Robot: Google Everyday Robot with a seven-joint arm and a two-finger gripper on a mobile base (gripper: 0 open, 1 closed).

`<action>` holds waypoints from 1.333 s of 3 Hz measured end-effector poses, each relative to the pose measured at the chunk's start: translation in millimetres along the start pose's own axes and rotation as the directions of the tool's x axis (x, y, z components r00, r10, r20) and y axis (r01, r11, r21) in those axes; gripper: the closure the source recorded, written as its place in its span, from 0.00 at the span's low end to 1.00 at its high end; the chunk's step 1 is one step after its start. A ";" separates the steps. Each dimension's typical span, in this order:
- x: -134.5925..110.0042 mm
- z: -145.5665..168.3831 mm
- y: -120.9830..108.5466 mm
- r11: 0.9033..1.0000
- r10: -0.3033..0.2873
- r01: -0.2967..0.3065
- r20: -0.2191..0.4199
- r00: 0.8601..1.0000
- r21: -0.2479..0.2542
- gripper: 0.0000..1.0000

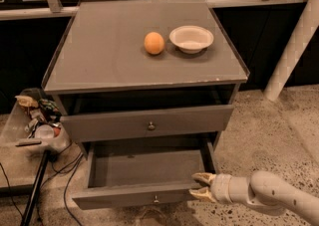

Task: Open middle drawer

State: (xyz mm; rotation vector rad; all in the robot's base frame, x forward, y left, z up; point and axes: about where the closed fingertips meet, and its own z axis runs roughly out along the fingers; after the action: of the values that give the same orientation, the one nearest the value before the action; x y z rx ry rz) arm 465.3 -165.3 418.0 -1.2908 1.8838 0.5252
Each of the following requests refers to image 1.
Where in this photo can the black stand pole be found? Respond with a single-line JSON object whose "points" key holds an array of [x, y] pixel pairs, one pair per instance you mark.
{"points": [[35, 192]]}

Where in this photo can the white cup in bin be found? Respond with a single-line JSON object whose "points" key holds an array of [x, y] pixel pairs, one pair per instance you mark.
{"points": [[44, 131]]}

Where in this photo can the white bowl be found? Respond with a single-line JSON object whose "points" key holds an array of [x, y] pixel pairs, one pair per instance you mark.
{"points": [[191, 39]]}

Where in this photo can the grey top drawer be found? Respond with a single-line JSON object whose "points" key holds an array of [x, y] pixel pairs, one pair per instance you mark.
{"points": [[122, 125]]}

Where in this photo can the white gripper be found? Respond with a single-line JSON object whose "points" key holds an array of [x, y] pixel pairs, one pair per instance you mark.
{"points": [[219, 185]]}

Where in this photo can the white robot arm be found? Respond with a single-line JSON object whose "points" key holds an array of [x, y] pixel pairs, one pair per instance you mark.
{"points": [[262, 191]]}

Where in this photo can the orange fruit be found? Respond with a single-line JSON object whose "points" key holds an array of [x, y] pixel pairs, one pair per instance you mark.
{"points": [[154, 43]]}

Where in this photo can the round floor drain cover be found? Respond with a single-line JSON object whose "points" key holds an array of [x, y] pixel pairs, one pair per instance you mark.
{"points": [[152, 218]]}

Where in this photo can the crumpled snack bag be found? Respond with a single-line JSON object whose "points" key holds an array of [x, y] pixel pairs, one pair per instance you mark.
{"points": [[49, 107]]}

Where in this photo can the grey drawer cabinet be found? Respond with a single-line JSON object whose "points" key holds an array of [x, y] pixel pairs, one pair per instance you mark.
{"points": [[103, 66]]}

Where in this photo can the white diagonal post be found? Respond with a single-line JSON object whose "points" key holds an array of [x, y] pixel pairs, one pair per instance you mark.
{"points": [[298, 42]]}

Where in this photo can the grey drawer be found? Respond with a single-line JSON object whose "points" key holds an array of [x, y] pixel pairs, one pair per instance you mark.
{"points": [[147, 171], [122, 125]]}

